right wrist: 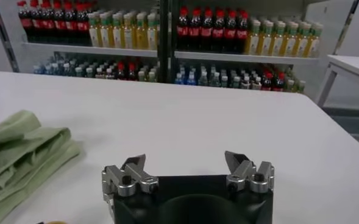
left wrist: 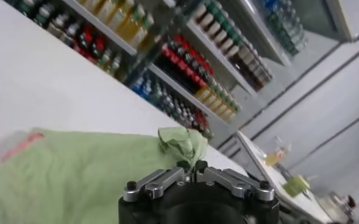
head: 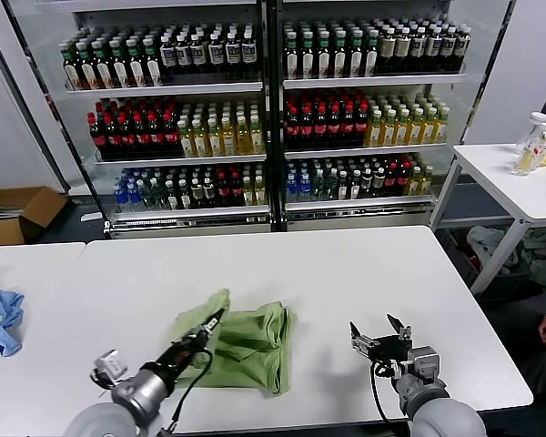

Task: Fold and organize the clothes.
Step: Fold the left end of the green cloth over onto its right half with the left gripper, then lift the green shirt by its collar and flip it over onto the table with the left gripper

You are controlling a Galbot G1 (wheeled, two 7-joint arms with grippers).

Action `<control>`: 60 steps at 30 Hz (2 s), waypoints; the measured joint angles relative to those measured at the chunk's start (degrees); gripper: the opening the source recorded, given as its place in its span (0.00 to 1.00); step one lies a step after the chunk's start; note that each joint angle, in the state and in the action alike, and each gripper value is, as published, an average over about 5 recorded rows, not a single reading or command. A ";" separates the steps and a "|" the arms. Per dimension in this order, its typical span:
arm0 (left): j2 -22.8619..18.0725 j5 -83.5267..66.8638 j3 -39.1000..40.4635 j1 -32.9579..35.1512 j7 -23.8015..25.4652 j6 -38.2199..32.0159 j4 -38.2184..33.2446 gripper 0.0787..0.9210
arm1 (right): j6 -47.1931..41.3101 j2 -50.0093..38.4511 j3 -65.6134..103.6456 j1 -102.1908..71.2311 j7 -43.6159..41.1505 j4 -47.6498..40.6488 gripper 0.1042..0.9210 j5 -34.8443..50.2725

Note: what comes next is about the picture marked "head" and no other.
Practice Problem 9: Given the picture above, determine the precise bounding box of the open beverage display cabinet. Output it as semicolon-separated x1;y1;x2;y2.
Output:
72;0;274;240
272;0;469;231

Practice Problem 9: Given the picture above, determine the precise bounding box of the blue label dark bottle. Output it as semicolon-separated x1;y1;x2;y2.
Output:
207;34;225;74
425;27;442;74
225;33;242;74
409;27;427;75
189;35;207;75
159;36;177;76
175;35;192;76
453;26;470;73
440;27;456;73
240;33;258;73

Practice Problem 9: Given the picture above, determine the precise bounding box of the pale green crumpled cloth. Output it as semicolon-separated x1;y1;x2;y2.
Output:
521;227;546;288

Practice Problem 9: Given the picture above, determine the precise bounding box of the black storage crate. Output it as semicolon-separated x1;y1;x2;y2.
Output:
436;227;481;286

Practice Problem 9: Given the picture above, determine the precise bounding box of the tan label dark bottle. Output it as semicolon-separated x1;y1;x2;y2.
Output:
394;28;411;75
379;28;396;76

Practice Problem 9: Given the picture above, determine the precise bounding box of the person dark trouser leg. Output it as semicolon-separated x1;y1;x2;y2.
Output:
495;293;546;401

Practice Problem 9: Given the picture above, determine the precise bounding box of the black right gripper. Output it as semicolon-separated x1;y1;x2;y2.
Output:
349;313;415;364

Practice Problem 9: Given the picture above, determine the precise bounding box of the white side table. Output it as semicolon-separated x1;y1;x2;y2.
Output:
430;143;546;297

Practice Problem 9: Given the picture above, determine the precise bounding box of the clear bottle white cap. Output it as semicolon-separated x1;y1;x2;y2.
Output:
514;112;546;156

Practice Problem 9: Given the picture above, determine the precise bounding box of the glass cabinet door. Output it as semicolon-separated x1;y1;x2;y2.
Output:
2;0;115;238
430;0;518;229

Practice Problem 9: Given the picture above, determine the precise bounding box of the grey white crumpled cloth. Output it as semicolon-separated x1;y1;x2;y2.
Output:
464;226;521;277

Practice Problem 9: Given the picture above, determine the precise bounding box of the yellow drink bottle red-white label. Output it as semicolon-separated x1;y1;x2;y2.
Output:
512;122;546;178

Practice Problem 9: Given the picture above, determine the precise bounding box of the open cardboard box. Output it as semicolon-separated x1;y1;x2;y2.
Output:
0;186;70;247

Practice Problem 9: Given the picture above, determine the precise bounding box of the light green polo shirt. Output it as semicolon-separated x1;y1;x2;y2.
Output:
170;287;299;397

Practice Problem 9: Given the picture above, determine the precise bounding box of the green cap tea bottle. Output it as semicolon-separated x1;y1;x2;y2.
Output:
348;30;365;78
363;30;379;77
299;31;316;79
94;41;115;90
316;31;332;79
283;32;300;79
332;31;349;78
126;39;147;88
58;43;82;91
143;38;164;87
110;40;132;89
77;42;99;90

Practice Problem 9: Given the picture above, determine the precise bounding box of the crumpled light blue cloth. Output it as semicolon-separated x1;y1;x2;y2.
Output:
0;286;26;359

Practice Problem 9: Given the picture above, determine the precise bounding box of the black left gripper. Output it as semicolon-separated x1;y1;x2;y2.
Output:
157;310;227;372

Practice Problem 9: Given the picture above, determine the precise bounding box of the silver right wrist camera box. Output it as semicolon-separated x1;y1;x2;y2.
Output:
407;345;443;380

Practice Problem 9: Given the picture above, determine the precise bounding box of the white cabinet shelf board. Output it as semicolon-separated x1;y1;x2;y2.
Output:
282;72;468;90
284;143;450;160
108;204;272;219
66;81;265;96
95;153;268;166
284;195;436;213

